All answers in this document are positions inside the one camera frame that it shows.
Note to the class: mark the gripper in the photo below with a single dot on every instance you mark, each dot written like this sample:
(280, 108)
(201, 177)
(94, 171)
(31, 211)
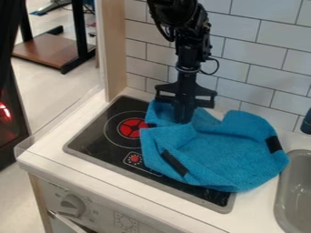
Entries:
(186, 91)

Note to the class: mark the blue cloth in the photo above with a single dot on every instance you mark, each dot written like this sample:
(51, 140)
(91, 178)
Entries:
(218, 151)

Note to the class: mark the toy stove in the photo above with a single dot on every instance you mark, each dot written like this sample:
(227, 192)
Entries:
(105, 142)

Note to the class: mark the toy sink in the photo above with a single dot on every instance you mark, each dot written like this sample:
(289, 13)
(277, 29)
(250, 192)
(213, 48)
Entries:
(295, 194)

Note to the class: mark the wooden desk with black legs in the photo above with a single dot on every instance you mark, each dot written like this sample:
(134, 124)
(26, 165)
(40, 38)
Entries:
(52, 48)

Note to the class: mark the black machine with red light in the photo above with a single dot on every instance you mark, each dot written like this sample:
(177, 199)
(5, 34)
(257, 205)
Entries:
(8, 115)

